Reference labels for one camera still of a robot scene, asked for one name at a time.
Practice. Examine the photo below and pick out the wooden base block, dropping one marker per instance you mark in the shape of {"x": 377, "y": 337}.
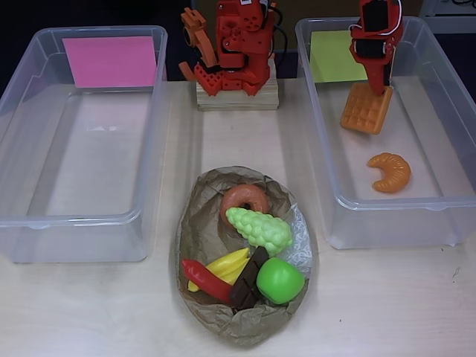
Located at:
{"x": 238, "y": 100}

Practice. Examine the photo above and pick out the orange printed clamp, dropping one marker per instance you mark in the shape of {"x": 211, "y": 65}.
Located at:
{"x": 193, "y": 29}

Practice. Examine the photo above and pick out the orange toy waffle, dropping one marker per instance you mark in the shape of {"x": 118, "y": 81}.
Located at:
{"x": 362, "y": 113}

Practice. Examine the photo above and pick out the brown toy donut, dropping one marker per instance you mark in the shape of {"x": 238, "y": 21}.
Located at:
{"x": 232, "y": 199}

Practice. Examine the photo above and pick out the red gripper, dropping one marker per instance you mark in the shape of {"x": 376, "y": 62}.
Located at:
{"x": 375, "y": 71}

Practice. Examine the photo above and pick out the crumpled brown paper bag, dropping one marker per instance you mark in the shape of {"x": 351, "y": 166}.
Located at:
{"x": 238, "y": 327}

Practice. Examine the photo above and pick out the light green toy grapes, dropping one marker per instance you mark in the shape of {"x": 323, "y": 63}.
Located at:
{"x": 264, "y": 230}

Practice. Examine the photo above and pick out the white furniture frame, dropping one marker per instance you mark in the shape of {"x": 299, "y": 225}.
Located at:
{"x": 446, "y": 7}

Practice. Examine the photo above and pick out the clear plastic bin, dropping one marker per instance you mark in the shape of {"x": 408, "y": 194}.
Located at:
{"x": 420, "y": 130}
{"x": 93, "y": 122}

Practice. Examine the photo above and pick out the green toy apple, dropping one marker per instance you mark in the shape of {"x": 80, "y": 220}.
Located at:
{"x": 280, "y": 280}

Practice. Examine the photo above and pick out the yellow sticky note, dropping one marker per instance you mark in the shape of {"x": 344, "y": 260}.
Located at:
{"x": 331, "y": 56}

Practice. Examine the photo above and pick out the red robot arm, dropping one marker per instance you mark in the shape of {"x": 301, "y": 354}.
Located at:
{"x": 241, "y": 44}

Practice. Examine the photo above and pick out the pink sticky note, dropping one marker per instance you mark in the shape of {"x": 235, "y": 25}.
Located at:
{"x": 109, "y": 61}

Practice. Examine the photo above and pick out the red toy chili pepper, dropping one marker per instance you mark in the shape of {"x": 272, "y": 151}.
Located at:
{"x": 202, "y": 277}

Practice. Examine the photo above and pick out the brown toy chocolate bar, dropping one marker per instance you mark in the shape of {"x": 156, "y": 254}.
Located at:
{"x": 249, "y": 282}

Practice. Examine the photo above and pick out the clear plastic bag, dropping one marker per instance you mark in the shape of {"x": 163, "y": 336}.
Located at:
{"x": 299, "y": 241}

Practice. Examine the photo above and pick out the orange toy croissant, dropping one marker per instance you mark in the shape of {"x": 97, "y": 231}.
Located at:
{"x": 398, "y": 175}

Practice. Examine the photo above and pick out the yellow toy bananas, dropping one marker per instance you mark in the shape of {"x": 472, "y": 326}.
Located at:
{"x": 227, "y": 264}

